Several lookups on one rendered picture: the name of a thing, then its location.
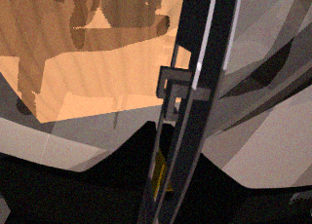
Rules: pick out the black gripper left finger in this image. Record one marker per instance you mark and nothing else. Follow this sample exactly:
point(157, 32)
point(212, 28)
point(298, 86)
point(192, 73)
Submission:
point(108, 193)

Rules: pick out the light brown wooden board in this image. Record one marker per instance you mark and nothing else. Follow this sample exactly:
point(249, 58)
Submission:
point(71, 58)

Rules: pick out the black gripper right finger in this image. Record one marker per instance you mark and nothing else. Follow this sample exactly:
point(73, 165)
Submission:
point(212, 197)

